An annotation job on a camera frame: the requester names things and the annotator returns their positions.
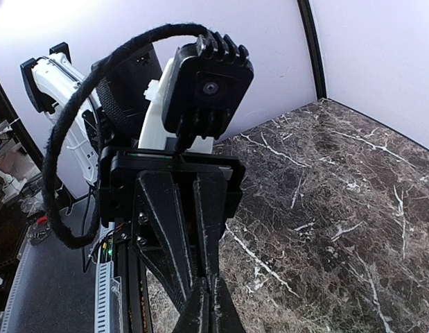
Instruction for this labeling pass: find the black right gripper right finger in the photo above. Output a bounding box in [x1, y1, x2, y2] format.
[210, 276, 245, 333]

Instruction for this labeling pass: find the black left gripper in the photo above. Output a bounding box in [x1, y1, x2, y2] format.
[98, 147, 245, 312]

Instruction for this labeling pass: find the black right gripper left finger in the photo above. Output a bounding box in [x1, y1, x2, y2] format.
[173, 278, 209, 333]

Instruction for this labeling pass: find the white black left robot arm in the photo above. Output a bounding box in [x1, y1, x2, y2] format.
[21, 36, 254, 316]

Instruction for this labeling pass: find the white slotted cable duct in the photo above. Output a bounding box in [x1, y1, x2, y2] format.
[94, 262, 121, 333]

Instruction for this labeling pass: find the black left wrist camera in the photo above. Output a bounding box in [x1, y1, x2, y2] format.
[161, 32, 254, 139]

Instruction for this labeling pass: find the black braided cable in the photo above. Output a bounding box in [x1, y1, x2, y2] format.
[42, 22, 210, 250]

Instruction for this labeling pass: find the black frame post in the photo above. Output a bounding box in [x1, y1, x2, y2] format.
[297, 0, 327, 99]

